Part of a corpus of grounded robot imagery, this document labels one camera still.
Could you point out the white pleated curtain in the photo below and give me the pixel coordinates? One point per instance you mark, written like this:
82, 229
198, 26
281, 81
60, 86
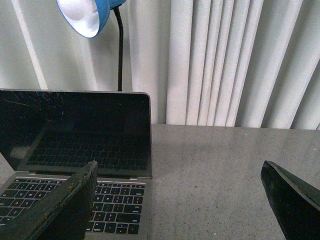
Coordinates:
229, 63

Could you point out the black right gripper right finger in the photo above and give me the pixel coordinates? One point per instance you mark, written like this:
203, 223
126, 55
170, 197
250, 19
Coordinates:
294, 202

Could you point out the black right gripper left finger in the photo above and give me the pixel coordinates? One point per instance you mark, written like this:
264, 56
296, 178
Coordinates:
63, 214

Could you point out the blue desk lamp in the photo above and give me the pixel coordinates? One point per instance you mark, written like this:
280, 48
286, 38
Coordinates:
89, 17

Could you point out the silver grey laptop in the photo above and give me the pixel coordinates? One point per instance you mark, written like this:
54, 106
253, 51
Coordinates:
47, 135

